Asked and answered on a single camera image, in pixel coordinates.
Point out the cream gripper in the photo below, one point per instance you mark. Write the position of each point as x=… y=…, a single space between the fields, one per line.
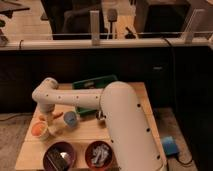
x=48 y=117

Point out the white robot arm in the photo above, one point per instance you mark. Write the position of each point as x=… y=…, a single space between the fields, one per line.
x=133 y=143

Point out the orange ball in cup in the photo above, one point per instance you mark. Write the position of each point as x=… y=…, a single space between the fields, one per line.
x=40 y=131

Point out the blue plastic cup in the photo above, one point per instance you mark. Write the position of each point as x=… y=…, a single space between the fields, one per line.
x=70 y=118

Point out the purple bowl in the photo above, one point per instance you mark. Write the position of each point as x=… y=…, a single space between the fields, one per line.
x=62 y=147

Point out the black box in bowl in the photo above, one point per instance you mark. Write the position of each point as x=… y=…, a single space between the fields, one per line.
x=59 y=160

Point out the green plastic tray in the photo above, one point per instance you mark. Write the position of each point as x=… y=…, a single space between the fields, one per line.
x=97 y=82

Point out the red bowl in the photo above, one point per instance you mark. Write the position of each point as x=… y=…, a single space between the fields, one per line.
x=89 y=156

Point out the crumpled grey foil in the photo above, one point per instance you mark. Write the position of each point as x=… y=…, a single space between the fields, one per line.
x=100 y=154

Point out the wooden stand background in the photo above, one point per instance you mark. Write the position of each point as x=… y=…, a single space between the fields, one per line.
x=123 y=23

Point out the blue object on floor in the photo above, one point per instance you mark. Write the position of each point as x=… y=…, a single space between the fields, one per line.
x=169 y=146

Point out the white rail bar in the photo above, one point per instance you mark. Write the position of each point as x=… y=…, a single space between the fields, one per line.
x=83 y=44

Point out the left grey post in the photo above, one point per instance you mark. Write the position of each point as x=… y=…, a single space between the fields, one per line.
x=95 y=30

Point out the grey post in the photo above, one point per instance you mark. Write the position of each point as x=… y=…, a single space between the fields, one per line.
x=95 y=30
x=190 y=29

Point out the right grey post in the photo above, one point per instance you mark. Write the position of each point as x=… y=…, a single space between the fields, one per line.
x=190 y=29

